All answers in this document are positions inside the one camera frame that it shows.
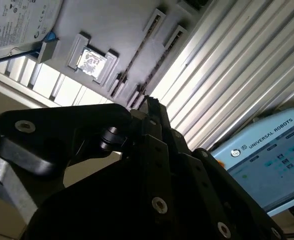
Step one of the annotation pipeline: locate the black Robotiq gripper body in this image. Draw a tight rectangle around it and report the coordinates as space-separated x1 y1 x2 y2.
21 154 213 240

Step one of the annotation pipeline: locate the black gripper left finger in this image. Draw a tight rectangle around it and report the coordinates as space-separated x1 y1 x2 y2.
0 96 175 225

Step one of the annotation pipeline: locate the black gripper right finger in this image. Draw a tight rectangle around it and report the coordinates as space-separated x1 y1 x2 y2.
153 97 286 240

